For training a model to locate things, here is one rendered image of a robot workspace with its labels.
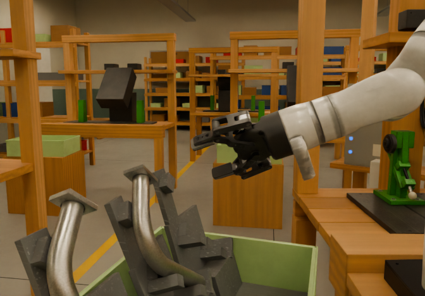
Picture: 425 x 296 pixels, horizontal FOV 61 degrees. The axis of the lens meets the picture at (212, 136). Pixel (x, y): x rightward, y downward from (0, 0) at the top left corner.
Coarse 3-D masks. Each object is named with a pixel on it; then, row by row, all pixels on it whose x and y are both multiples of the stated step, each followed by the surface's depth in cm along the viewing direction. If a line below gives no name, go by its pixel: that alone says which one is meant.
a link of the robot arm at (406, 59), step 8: (416, 32) 54; (424, 32) 53; (408, 40) 55; (416, 40) 53; (424, 40) 52; (408, 48) 54; (416, 48) 53; (424, 48) 52; (400, 56) 56; (408, 56) 55; (416, 56) 53; (424, 56) 52; (392, 64) 58; (400, 64) 57; (408, 64) 56; (416, 64) 55; (424, 64) 54; (416, 72) 56; (424, 72) 55; (424, 80) 56; (392, 120) 57
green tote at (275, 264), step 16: (240, 240) 91; (256, 240) 90; (272, 240) 90; (240, 256) 92; (256, 256) 91; (272, 256) 89; (288, 256) 88; (304, 256) 87; (112, 272) 75; (240, 272) 93; (256, 272) 91; (272, 272) 90; (288, 272) 89; (304, 272) 87; (128, 288) 82; (288, 288) 89; (304, 288) 88
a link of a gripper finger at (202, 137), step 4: (212, 124) 56; (216, 124) 55; (212, 128) 55; (208, 132) 57; (212, 132) 56; (196, 136) 58; (200, 136) 57; (204, 136) 57; (208, 136) 57; (212, 136) 56; (196, 140) 57; (200, 140) 57; (204, 140) 57; (208, 140) 57; (196, 144) 57
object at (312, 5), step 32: (320, 0) 145; (416, 0) 145; (320, 32) 147; (320, 64) 148; (320, 96) 150; (384, 128) 158; (416, 128) 152; (384, 160) 158; (416, 160) 154; (416, 192) 155
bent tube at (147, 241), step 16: (128, 176) 64; (144, 176) 64; (144, 192) 62; (144, 208) 60; (144, 224) 59; (144, 240) 58; (144, 256) 59; (160, 256) 59; (160, 272) 60; (176, 272) 63; (192, 272) 69
